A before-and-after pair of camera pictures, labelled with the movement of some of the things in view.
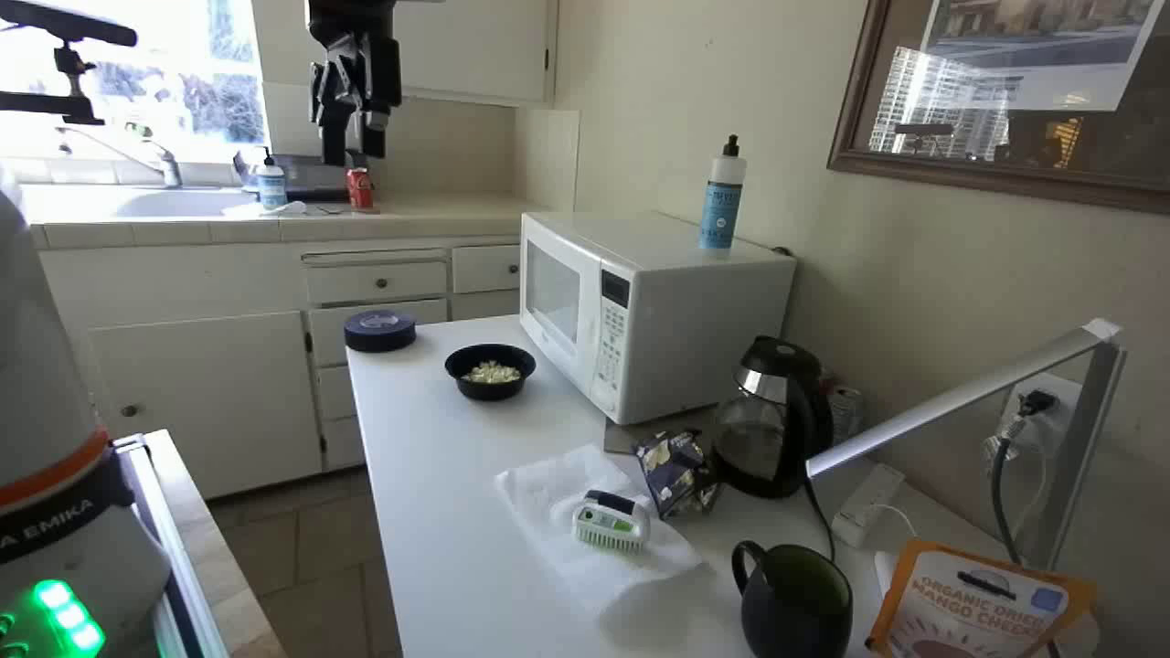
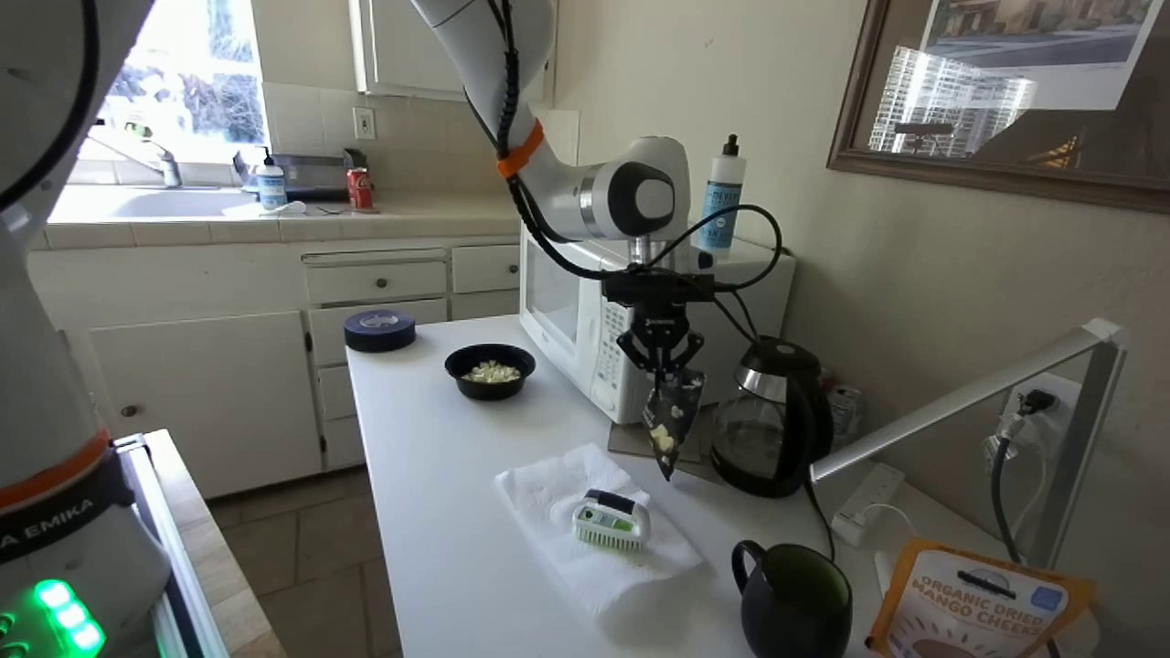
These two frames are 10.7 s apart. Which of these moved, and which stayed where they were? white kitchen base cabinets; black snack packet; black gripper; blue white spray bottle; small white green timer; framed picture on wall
Moved: black snack packet; black gripper
Stayed: white kitchen base cabinets; framed picture on wall; blue white spray bottle; small white green timer
